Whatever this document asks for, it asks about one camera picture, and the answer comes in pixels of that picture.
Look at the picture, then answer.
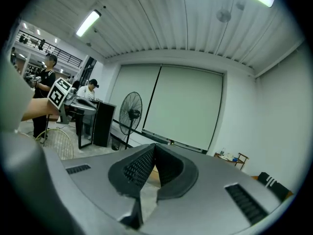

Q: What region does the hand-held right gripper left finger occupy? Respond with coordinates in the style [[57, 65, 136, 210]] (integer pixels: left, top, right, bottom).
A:
[[45, 143, 157, 235]]

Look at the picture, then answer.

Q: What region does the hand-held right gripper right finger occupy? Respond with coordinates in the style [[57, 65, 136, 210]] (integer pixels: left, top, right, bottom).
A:
[[141, 143, 282, 235]]

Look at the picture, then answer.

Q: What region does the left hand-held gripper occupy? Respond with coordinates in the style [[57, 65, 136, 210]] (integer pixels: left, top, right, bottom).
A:
[[47, 77, 98, 125]]

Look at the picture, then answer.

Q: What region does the person's left forearm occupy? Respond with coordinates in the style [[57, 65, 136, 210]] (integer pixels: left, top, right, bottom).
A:
[[21, 98, 61, 121]]

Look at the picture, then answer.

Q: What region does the light wooden desk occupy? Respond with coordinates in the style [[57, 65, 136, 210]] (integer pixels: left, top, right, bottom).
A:
[[146, 165, 162, 188]]

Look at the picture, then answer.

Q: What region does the white crumpled cloth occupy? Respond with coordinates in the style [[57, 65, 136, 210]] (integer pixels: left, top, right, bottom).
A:
[[219, 152, 236, 162]]

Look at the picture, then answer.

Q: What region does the black standing fan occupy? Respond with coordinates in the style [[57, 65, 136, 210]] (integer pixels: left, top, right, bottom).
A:
[[118, 91, 143, 150]]

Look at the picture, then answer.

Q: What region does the wooden shelf rack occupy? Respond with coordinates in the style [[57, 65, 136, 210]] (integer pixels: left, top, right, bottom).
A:
[[214, 152, 249, 171]]

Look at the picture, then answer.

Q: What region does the white roller blind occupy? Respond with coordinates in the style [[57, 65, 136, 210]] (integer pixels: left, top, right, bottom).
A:
[[109, 64, 162, 134], [142, 65, 224, 151]]

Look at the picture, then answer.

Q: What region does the black white striped cushion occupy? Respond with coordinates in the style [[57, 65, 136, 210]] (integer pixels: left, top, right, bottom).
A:
[[251, 171, 293, 202]]

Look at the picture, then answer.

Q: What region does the black mezzanine railing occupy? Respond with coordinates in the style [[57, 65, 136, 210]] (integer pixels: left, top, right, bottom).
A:
[[18, 29, 83, 66]]

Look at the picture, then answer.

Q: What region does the gold wire basket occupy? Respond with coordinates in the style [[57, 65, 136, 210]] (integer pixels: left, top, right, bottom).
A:
[[35, 128, 74, 160]]

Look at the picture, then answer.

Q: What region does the black window frame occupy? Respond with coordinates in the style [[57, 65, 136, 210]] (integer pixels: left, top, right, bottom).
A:
[[141, 128, 208, 154]]

